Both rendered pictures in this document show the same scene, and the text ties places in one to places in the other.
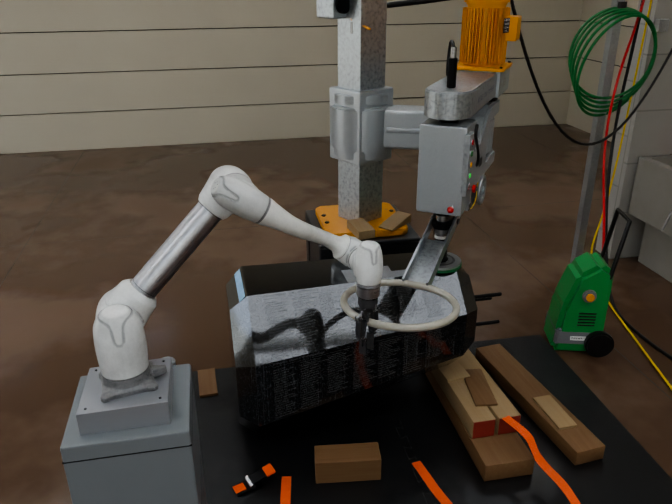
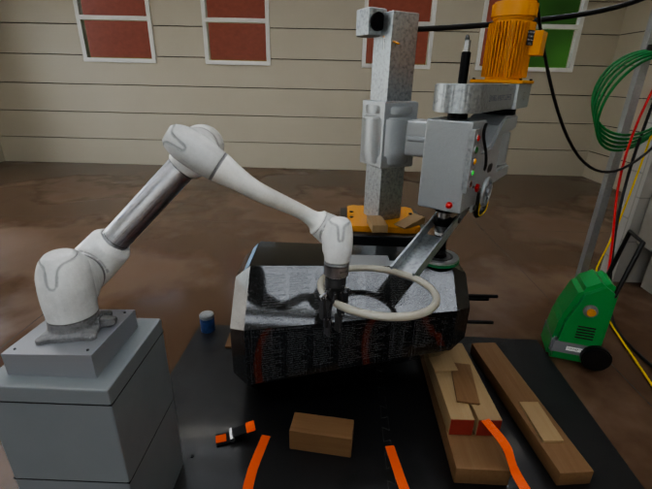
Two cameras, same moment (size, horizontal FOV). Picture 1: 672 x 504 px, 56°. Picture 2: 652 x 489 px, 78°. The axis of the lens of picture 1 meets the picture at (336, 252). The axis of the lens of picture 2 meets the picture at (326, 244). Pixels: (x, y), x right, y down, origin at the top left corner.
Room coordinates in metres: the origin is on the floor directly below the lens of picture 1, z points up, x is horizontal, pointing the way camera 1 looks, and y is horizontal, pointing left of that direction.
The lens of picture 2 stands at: (0.84, -0.36, 1.68)
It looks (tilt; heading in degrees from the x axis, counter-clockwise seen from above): 22 degrees down; 13
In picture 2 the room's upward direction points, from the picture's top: 1 degrees clockwise
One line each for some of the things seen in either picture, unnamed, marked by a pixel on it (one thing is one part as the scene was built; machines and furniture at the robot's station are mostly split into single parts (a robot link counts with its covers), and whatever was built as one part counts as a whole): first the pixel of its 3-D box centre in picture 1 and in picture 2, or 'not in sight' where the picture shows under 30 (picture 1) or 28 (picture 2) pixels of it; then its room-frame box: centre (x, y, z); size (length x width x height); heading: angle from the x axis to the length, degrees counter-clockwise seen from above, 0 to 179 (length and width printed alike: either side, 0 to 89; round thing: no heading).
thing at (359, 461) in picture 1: (347, 462); (321, 434); (2.28, -0.05, 0.07); 0.30 x 0.12 x 0.12; 94
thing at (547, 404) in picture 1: (554, 411); (539, 421); (2.60, -1.10, 0.10); 0.25 x 0.10 x 0.01; 14
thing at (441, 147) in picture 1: (449, 164); (456, 164); (2.95, -0.55, 1.30); 0.36 x 0.22 x 0.45; 156
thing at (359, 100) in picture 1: (360, 123); (387, 133); (3.62, -0.15, 1.36); 0.35 x 0.35 x 0.41
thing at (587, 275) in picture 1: (585, 280); (587, 296); (3.42, -1.51, 0.43); 0.35 x 0.35 x 0.87; 85
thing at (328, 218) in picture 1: (359, 219); (380, 217); (3.62, -0.15, 0.76); 0.49 x 0.49 x 0.05; 10
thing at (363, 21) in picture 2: (334, 3); (371, 22); (3.60, 0.00, 2.00); 0.20 x 0.18 x 0.15; 10
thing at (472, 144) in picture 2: (467, 164); (471, 161); (2.77, -0.60, 1.35); 0.08 x 0.03 x 0.28; 156
